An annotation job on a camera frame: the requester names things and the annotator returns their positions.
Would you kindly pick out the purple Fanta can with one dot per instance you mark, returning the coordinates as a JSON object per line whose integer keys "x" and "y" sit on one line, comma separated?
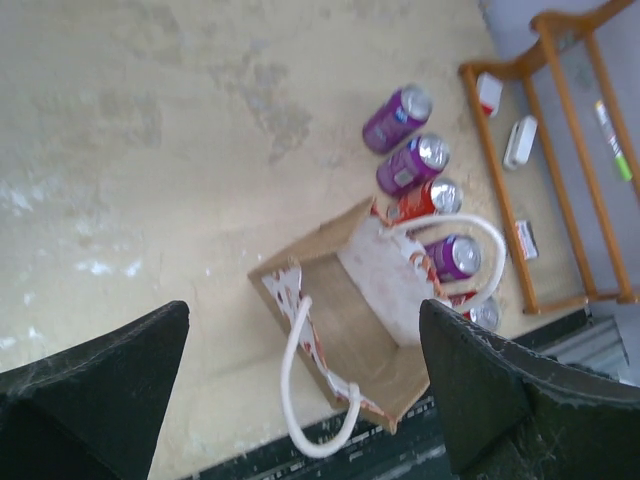
{"x": 455, "y": 257}
{"x": 423, "y": 158}
{"x": 406, "y": 110}

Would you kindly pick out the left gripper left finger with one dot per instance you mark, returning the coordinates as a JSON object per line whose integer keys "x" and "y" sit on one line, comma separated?
{"x": 94, "y": 411}

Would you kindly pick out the green tipped pen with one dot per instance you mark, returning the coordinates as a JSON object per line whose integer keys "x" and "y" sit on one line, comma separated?
{"x": 610, "y": 135}

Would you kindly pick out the red white label packet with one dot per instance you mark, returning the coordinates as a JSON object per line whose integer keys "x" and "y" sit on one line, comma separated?
{"x": 526, "y": 239}

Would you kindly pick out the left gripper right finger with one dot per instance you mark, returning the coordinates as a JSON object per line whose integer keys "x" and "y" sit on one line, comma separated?
{"x": 507, "y": 412}

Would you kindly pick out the brown canvas bag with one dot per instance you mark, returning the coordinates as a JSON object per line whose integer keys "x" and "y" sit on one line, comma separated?
{"x": 348, "y": 296}

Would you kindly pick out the red and white box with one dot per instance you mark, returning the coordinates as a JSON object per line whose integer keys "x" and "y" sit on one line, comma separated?
{"x": 489, "y": 89}

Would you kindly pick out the red Coke can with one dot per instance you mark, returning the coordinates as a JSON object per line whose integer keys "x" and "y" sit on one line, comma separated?
{"x": 487, "y": 315}
{"x": 437, "y": 196}

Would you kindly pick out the orange wooden tiered rack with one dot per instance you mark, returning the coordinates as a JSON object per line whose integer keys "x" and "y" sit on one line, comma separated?
{"x": 556, "y": 59}

